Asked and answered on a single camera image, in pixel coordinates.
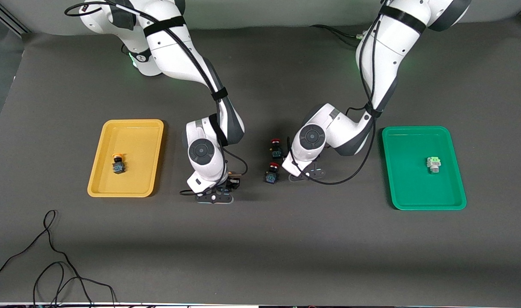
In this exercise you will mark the yellow push button switch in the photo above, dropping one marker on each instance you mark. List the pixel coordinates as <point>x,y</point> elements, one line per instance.
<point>118,164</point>

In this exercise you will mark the white switch with green button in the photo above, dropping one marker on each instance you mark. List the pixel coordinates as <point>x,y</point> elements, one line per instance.
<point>434,165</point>

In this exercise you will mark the green plastic tray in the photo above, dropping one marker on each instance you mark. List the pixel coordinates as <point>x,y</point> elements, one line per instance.
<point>408,171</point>

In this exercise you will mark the red push button switch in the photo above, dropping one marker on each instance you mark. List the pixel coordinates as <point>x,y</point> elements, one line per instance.
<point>272,173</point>
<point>276,149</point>

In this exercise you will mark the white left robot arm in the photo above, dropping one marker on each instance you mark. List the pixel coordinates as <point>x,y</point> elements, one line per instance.
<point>384,55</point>

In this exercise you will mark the dark grey table mat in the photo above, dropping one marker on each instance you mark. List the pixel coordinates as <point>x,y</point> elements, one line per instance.
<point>260,239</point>

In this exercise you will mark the grey aluminium frame rail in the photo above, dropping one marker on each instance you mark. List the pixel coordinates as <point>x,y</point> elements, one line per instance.
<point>7,22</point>

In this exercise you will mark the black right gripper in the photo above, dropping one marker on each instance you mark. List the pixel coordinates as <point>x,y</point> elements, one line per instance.
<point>233,183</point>

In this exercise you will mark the yellow plastic tray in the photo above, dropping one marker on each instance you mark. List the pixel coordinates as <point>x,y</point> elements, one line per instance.
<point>125,141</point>

